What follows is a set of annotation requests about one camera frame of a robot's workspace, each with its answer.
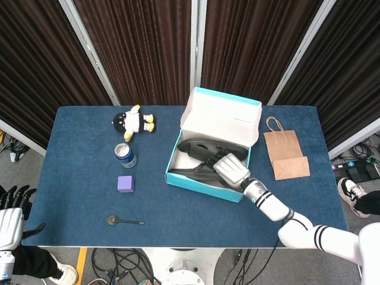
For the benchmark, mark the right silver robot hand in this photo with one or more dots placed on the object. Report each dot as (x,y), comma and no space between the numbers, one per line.
(233,170)

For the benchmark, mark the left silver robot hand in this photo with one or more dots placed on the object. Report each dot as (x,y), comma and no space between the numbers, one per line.
(10,225)

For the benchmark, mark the light blue shoe box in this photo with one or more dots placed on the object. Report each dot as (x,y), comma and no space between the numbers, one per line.
(219,118)

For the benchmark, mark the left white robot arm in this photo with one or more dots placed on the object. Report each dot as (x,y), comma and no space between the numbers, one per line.
(5,267)

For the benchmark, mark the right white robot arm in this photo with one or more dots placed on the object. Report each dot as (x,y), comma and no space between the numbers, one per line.
(273,205)

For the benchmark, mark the white sneaker foot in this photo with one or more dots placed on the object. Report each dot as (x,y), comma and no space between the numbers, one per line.
(66,271)

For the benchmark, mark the black trouser leg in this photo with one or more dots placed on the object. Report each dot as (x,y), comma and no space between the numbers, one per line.
(371,203)
(32,261)

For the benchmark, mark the brown paper bag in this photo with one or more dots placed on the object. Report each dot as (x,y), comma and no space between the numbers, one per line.
(282,145)

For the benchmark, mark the blue tablecloth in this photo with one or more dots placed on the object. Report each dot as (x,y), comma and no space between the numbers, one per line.
(74,207)

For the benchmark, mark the dark metal spoon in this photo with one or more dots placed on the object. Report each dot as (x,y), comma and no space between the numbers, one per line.
(112,220)

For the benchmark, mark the blue soda can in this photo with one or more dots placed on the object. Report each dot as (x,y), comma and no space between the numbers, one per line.
(126,157)

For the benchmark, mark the purple cube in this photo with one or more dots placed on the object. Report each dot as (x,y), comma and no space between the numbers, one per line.
(125,183)

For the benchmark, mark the penguin plush toy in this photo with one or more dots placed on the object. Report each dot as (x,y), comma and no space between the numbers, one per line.
(133,120)

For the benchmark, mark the white and black sneaker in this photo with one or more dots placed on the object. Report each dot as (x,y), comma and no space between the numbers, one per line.
(347,190)

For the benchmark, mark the black foot pedal unit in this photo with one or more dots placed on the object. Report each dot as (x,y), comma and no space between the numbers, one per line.
(353,169)

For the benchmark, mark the dark pleated partition panel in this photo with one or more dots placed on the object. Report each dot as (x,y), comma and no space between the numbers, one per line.
(243,44)
(35,59)
(142,44)
(350,59)

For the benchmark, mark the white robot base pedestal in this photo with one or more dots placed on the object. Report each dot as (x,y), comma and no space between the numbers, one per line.
(184,267)

